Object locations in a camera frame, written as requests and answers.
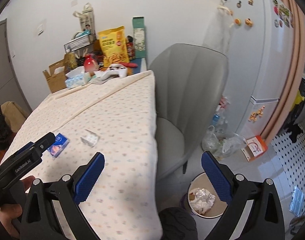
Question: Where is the white game controller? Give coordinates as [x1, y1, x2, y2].
[98, 63, 127, 80]

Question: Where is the round white trash bin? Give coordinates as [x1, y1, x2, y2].
[187, 172, 227, 219]

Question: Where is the black wire basket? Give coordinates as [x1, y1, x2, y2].
[63, 34, 94, 54]

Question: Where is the white tote bag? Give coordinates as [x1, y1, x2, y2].
[73, 3, 95, 37]

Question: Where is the mesh bag on fridge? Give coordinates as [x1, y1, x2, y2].
[202, 5, 234, 55]

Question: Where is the orange white carton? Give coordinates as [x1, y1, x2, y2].
[241, 135, 268, 162]

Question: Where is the green tall box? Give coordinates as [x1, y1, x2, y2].
[132, 17, 146, 58]

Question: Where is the clear plastic trash bag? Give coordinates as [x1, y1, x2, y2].
[201, 126, 247, 160]

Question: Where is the dotted cream tablecloth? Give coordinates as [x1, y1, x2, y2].
[6, 71, 162, 239]

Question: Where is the white refrigerator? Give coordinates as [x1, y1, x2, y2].
[219, 0, 295, 139]

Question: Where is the white tissue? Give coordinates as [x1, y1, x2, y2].
[188, 188, 216, 215]

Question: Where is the white bag of trash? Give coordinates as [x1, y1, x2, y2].
[214, 96, 229, 121]

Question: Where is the red sauce bottle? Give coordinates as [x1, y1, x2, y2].
[126, 35, 136, 61]

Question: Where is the brown cardboard box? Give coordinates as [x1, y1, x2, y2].
[43, 60, 66, 93]

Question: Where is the yellow snack bag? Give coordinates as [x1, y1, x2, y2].
[98, 26, 129, 68]

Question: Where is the blue tissue box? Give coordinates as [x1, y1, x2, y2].
[65, 66, 91, 89]

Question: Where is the grey upholstered chair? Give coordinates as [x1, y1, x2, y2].
[150, 43, 228, 181]

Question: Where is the person's left hand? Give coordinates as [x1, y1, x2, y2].
[0, 176, 35, 239]

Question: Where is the blue tissue packet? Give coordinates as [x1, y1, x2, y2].
[48, 133, 69, 158]

